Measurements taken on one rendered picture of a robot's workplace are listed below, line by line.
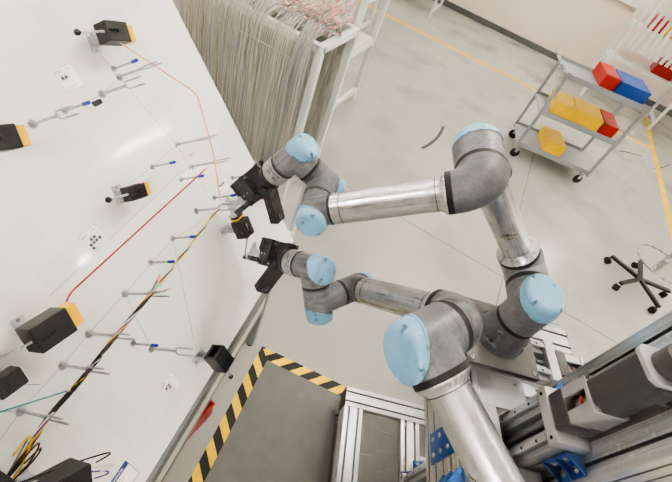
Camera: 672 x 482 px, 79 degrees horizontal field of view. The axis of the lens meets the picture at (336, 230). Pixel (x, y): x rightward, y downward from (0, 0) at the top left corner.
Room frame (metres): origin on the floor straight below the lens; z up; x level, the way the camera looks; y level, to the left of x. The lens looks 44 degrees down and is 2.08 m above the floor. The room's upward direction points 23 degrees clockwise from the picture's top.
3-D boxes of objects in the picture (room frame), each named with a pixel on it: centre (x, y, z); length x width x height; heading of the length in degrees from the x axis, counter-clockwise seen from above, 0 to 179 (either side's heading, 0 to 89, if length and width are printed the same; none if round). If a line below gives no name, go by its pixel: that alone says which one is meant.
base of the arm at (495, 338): (0.80, -0.56, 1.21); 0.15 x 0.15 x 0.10
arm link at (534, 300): (0.81, -0.56, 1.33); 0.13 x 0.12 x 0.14; 7
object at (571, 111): (4.53, -1.77, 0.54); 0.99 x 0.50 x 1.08; 91
